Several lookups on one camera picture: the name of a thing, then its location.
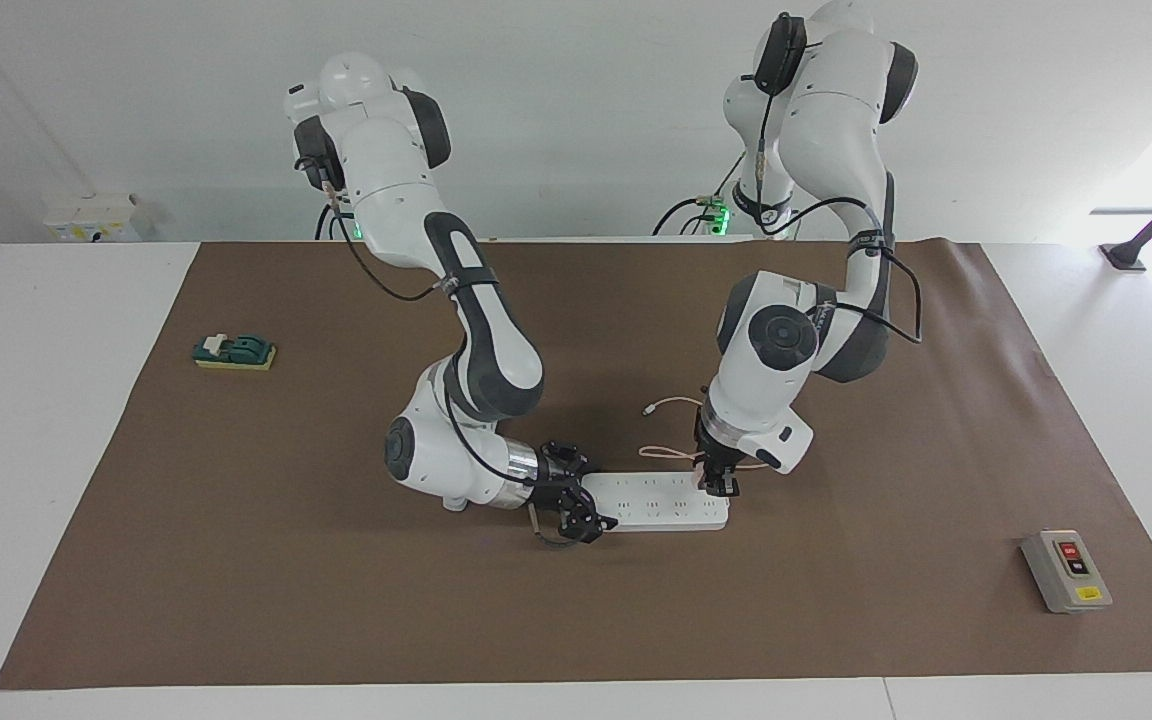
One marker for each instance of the green knife switch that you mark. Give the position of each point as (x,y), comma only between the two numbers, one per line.
(234,351)

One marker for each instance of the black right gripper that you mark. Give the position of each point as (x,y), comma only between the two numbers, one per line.
(561,485)

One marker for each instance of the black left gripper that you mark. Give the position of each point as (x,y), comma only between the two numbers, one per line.
(718,440)

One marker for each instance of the white power strip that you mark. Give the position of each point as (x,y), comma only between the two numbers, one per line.
(656,500)

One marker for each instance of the white wall socket box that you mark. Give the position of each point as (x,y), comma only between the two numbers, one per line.
(91,218)

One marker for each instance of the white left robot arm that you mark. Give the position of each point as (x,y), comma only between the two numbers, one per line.
(836,130)

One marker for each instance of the brown table mat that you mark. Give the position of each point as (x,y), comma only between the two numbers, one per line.
(286,560)

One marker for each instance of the grey on-off switch box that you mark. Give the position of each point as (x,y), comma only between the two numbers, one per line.
(1066,570)

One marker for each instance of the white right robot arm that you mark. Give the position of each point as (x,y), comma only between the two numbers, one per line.
(386,170)

